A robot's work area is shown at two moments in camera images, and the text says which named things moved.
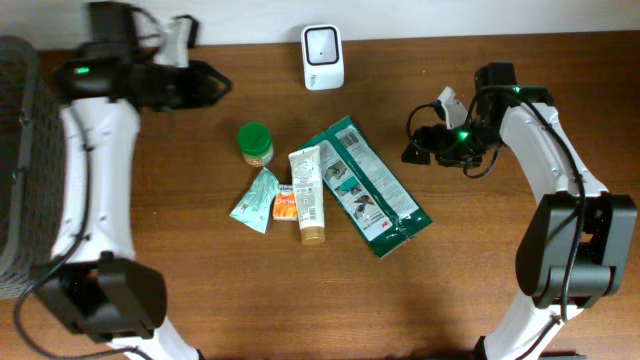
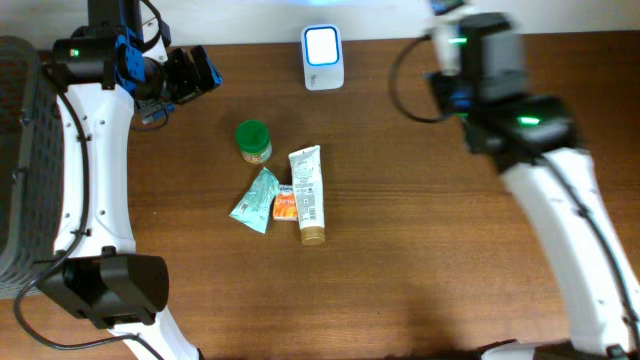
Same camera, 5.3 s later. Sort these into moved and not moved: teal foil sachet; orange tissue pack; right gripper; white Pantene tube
Moved: right gripper
Not moved: teal foil sachet; orange tissue pack; white Pantene tube
